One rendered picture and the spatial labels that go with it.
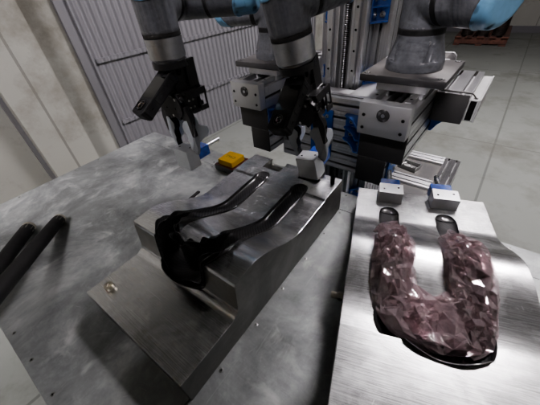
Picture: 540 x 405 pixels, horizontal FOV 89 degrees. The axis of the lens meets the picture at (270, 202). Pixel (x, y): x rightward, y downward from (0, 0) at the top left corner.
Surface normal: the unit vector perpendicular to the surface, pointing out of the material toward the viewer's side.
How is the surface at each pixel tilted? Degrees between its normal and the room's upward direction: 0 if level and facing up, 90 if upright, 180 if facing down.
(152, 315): 0
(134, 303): 0
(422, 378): 0
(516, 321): 15
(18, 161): 90
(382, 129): 90
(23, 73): 90
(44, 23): 90
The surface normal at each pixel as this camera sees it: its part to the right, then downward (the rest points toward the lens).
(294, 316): -0.08, -0.77
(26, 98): 0.78, 0.34
